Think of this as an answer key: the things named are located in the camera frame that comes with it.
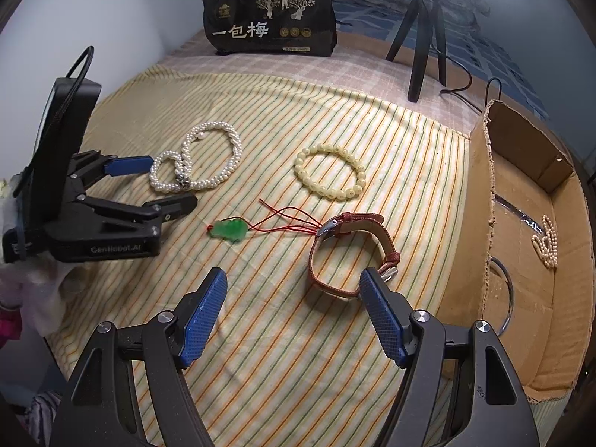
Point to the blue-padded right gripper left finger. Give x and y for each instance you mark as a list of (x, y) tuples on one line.
[(197, 313)]

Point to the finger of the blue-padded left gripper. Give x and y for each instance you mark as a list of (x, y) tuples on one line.
[(132, 165), (169, 208)]

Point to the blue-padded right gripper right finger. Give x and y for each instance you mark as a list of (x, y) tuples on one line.
[(390, 314)]

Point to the red leather strap watch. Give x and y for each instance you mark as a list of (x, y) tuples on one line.
[(345, 241)]

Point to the white gloved left hand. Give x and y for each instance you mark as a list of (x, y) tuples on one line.
[(36, 293)]

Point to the yellow striped cloth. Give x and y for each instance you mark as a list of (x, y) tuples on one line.
[(287, 364)]

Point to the brown cardboard box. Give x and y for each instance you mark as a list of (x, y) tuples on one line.
[(525, 251)]

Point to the blue checked bedsheet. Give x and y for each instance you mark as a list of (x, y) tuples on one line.
[(481, 56)]

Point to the black tripod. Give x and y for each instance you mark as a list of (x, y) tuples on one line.
[(430, 36)]

